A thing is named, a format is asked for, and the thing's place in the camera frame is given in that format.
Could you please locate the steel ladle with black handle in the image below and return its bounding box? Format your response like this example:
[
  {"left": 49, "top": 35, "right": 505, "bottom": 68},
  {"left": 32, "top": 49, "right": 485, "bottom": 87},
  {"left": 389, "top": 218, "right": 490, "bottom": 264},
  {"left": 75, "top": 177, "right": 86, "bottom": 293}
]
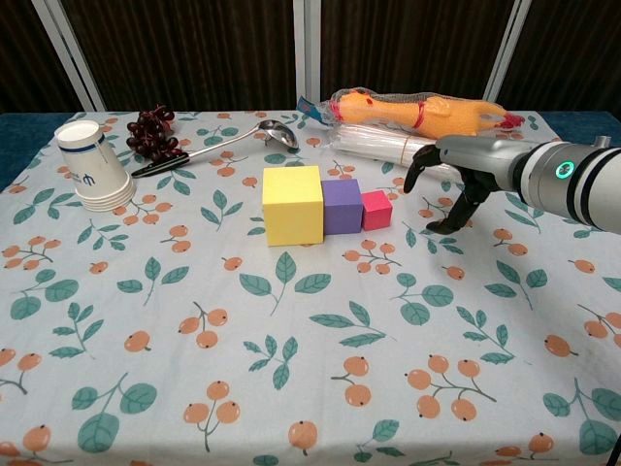
[{"left": 131, "top": 118, "right": 301, "bottom": 180}]

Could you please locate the stack of white paper cups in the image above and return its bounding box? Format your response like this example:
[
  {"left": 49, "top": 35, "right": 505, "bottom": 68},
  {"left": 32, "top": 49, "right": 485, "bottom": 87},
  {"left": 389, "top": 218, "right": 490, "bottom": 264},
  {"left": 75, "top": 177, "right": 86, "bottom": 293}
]
[{"left": 53, "top": 120, "right": 137, "bottom": 214}]

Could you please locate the floral fruit print tablecloth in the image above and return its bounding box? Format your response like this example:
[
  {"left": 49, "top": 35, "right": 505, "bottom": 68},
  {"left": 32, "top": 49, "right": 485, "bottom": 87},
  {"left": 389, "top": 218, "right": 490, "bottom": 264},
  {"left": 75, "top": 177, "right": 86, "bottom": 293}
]
[{"left": 0, "top": 110, "right": 621, "bottom": 466}]

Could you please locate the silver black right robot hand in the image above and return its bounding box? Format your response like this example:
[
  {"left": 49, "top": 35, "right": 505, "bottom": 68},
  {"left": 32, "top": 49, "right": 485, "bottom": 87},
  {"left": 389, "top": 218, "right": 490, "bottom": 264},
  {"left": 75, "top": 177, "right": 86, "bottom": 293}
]
[{"left": 403, "top": 135, "right": 538, "bottom": 235}]

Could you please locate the orange rubber chicken in net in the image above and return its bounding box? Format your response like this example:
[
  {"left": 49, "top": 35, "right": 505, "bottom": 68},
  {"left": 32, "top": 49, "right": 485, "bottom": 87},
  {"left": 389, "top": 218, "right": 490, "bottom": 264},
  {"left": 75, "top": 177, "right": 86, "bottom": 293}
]
[{"left": 296, "top": 87, "right": 527, "bottom": 147}]

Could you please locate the dark red grape bunch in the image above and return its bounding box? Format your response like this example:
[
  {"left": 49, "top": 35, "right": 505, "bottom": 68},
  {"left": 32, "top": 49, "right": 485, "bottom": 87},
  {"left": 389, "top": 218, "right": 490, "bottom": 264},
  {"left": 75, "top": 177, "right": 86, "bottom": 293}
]
[{"left": 125, "top": 104, "right": 191, "bottom": 164}]

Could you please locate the purple foam cube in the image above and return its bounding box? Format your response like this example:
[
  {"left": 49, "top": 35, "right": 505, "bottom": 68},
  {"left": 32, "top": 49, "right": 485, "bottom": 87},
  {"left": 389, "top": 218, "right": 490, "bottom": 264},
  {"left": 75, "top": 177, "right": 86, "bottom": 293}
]
[{"left": 320, "top": 179, "right": 365, "bottom": 238}]

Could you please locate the dark partition panel white frame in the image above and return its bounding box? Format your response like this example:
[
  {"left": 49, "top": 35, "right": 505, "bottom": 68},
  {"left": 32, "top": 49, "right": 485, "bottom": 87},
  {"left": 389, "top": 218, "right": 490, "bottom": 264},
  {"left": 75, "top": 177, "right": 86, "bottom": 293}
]
[
  {"left": 484, "top": 0, "right": 621, "bottom": 114},
  {"left": 46, "top": 0, "right": 308, "bottom": 113},
  {"left": 0, "top": 0, "right": 106, "bottom": 114},
  {"left": 306, "top": 0, "right": 533, "bottom": 106}
]

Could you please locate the large yellow foam cube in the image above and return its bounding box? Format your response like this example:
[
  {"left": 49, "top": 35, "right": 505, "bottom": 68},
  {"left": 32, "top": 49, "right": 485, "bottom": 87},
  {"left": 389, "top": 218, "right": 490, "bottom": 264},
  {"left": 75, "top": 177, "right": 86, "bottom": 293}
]
[{"left": 262, "top": 165, "right": 325, "bottom": 248}]

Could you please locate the small pink foam cube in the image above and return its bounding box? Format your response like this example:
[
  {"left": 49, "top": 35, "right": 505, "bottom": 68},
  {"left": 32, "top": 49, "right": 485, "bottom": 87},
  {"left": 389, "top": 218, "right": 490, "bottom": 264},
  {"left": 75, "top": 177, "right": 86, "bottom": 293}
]
[{"left": 360, "top": 189, "right": 394, "bottom": 232}]

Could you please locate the bundle of clear plastic straws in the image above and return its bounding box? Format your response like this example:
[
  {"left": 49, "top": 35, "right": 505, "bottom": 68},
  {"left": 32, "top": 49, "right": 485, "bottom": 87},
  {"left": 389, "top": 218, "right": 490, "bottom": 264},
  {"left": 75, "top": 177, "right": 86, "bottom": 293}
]
[{"left": 325, "top": 123, "right": 474, "bottom": 183}]

